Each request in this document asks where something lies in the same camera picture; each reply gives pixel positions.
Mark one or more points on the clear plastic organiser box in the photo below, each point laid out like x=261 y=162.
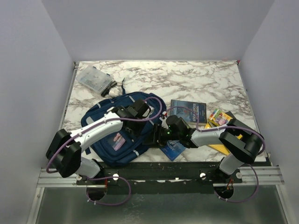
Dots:
x=94 y=79

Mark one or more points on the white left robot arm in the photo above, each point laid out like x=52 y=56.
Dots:
x=65 y=150

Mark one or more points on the yellow notebook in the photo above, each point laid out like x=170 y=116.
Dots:
x=220 y=148

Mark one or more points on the aluminium extrusion rail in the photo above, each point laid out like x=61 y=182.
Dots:
x=246 y=176

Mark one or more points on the Nineteen Eighty-Four book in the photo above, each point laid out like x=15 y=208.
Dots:
x=189 y=111

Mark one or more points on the white cylindrical object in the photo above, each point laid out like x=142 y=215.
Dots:
x=114 y=93

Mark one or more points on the colourful children's book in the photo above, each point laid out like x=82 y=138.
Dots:
x=218 y=118

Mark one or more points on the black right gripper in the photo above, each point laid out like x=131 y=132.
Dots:
x=157 y=129

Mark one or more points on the navy blue student backpack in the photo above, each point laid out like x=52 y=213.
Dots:
x=133 y=146

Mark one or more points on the purple highlighter marker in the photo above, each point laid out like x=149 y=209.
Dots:
x=117 y=145

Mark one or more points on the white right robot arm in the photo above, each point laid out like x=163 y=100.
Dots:
x=244 y=144

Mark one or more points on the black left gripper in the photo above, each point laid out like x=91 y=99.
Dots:
x=137 y=133

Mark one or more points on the Animal Farm book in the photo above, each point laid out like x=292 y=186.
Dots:
x=172 y=149

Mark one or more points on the black mounting base plate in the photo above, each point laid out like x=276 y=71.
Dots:
x=164 y=178

